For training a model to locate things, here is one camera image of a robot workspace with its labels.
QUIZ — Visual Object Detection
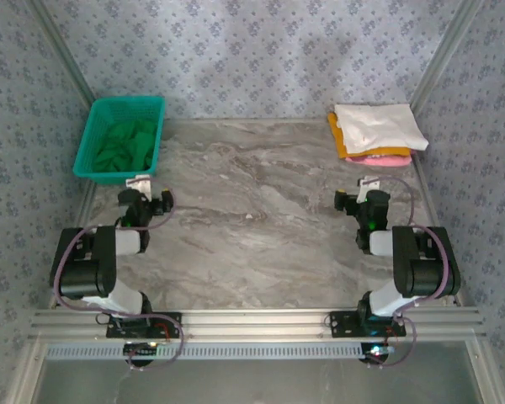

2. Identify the green t-shirt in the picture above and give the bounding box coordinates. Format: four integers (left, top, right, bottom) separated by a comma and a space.
91, 118, 159, 173

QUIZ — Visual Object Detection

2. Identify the pink folded t-shirt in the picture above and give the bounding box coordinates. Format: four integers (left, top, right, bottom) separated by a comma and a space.
344, 154, 413, 168

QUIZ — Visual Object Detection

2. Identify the orange folded t-shirt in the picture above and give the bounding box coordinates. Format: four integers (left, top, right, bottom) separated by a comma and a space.
327, 111, 413, 160

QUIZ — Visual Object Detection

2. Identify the white folded t-shirt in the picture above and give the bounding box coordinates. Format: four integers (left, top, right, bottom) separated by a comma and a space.
334, 103, 429, 155

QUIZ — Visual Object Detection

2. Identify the teal plastic basket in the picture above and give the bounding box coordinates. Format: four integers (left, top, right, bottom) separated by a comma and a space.
72, 96, 166, 185

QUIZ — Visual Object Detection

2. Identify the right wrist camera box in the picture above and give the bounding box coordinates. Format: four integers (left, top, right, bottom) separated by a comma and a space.
359, 176, 382, 203

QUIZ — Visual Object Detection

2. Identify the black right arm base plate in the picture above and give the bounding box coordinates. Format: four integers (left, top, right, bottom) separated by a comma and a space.
328, 311, 407, 338

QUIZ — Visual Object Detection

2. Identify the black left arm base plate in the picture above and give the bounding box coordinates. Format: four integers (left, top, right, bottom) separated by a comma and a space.
105, 311, 183, 340

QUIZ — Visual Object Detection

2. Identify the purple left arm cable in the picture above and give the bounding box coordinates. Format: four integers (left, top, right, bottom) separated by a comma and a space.
51, 176, 186, 372

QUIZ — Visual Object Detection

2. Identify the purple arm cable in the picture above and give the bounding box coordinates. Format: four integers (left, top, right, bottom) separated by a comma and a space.
51, 176, 186, 372
364, 175, 454, 371

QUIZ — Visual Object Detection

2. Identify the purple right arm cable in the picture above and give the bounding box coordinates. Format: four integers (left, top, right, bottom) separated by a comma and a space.
364, 175, 454, 371

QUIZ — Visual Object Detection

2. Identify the aluminium mounting rail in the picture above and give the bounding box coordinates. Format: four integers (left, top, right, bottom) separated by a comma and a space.
29, 306, 487, 342

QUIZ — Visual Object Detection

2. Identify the grey slotted cable duct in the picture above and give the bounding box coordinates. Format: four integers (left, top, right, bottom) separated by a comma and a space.
45, 343, 363, 361

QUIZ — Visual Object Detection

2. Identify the aluminium frame post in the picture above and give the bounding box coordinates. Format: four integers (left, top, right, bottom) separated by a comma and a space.
27, 0, 98, 106

